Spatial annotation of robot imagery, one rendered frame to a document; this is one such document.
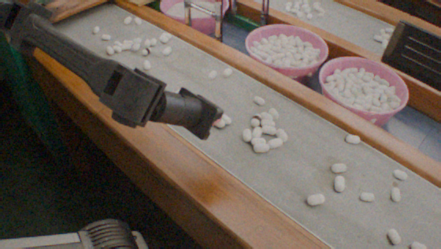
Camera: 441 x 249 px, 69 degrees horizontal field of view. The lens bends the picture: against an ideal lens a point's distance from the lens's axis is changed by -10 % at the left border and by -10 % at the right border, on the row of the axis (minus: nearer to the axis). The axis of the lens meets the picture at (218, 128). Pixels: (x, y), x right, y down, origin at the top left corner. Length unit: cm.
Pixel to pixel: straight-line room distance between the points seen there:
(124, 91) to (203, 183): 30
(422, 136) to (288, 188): 50
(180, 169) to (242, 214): 17
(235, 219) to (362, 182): 31
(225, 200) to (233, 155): 14
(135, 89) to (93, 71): 10
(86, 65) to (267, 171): 45
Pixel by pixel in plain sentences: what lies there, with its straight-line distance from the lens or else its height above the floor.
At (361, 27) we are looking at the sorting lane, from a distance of 144.
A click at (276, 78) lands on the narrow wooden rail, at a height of 76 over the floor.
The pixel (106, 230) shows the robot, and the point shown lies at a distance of 68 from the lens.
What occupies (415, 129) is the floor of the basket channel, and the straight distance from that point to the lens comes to 114.
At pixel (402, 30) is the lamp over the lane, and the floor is 110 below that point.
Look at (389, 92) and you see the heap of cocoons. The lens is 112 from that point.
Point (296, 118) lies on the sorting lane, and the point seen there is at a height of 74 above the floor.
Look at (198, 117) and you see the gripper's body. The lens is 65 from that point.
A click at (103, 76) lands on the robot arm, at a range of 58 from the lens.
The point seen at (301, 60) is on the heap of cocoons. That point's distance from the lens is 119.
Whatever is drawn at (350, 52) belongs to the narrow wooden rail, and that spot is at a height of 76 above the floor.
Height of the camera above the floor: 136
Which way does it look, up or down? 44 degrees down
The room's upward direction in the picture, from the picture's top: straight up
